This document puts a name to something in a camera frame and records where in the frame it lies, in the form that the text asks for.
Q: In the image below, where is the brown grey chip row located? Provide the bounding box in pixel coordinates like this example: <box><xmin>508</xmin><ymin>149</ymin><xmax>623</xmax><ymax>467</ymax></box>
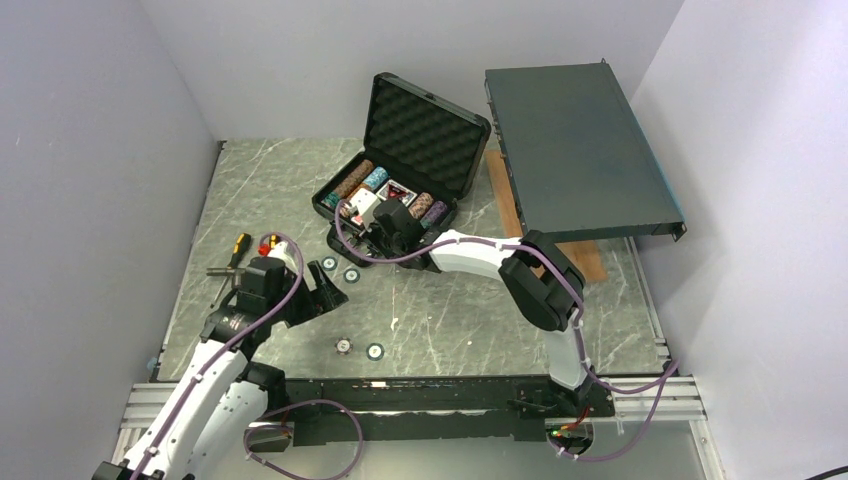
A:
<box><xmin>322</xmin><ymin>160</ymin><xmax>375</xmax><ymax>208</ymax></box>

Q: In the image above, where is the light blue chip stack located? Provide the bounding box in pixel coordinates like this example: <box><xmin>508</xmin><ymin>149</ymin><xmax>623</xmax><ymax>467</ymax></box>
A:
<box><xmin>362</xmin><ymin>167</ymin><xmax>389</xmax><ymax>192</ymax></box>

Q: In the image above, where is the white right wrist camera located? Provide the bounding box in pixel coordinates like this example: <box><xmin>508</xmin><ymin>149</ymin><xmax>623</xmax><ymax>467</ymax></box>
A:
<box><xmin>347</xmin><ymin>188</ymin><xmax>381</xmax><ymax>227</ymax></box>

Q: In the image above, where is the white brown poker chip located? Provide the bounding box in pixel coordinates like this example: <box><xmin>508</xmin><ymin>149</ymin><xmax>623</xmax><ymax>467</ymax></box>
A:
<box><xmin>335</xmin><ymin>337</ymin><xmax>353</xmax><ymax>355</ymax></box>

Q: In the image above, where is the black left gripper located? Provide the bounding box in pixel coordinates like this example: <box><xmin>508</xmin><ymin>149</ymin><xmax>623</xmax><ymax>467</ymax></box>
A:
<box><xmin>267</xmin><ymin>260</ymin><xmax>347</xmax><ymax>328</ymax></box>

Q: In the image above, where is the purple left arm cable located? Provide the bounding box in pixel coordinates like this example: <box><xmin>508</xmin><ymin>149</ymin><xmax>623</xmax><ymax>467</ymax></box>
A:
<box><xmin>125</xmin><ymin>231</ymin><xmax>366</xmax><ymax>480</ymax></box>

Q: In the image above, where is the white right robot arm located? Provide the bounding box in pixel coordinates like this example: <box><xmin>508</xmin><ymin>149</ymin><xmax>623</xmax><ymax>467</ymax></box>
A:
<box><xmin>364</xmin><ymin>200</ymin><xmax>592</xmax><ymax>415</ymax></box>

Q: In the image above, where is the purple chip stack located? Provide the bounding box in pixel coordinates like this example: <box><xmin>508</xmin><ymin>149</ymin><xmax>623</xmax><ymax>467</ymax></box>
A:
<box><xmin>420</xmin><ymin>201</ymin><xmax>448</xmax><ymax>229</ymax></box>

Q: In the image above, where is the wooden board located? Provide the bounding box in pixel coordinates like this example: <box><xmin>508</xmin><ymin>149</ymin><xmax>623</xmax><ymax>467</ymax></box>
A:
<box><xmin>484</xmin><ymin>150</ymin><xmax>608</xmax><ymax>283</ymax></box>

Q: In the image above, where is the teal poker chip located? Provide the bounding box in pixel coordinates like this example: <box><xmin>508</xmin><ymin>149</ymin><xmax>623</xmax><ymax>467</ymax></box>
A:
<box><xmin>321</xmin><ymin>256</ymin><xmax>338</xmax><ymax>271</ymax></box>
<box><xmin>366</xmin><ymin>343</ymin><xmax>385</xmax><ymax>361</ymax></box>
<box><xmin>343</xmin><ymin>267</ymin><xmax>361</xmax><ymax>284</ymax></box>

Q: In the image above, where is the grey metal pipe fitting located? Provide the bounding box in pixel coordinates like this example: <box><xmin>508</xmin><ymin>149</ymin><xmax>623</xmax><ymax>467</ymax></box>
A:
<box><xmin>206</xmin><ymin>267</ymin><xmax>244</xmax><ymax>288</ymax></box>

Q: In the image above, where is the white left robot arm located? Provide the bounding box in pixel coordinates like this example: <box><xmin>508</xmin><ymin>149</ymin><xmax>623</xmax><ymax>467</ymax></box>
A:
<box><xmin>93</xmin><ymin>254</ymin><xmax>348</xmax><ymax>479</ymax></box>

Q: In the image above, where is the black yellow handled screwdriver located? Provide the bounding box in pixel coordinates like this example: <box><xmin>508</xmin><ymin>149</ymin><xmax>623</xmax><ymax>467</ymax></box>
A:
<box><xmin>209</xmin><ymin>233</ymin><xmax>253</xmax><ymax>309</ymax></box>

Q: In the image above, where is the black poker set case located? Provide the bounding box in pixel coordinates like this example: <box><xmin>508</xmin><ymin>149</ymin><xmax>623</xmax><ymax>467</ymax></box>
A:
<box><xmin>311</xmin><ymin>72</ymin><xmax>492</xmax><ymax>267</ymax></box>

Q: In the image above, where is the blue playing card deck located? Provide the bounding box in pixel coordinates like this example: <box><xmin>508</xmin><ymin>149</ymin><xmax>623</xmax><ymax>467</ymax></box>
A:
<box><xmin>377</xmin><ymin>179</ymin><xmax>419</xmax><ymax>208</ymax></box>

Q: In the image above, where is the brown blue chip row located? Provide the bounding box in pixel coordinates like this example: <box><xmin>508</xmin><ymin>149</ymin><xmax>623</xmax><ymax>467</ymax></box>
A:
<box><xmin>408</xmin><ymin>192</ymin><xmax>435</xmax><ymax>220</ymax></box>

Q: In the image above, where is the dark teal rack server box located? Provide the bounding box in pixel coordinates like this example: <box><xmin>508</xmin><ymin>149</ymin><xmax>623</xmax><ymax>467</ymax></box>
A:
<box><xmin>484</xmin><ymin>61</ymin><xmax>687</xmax><ymax>242</ymax></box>

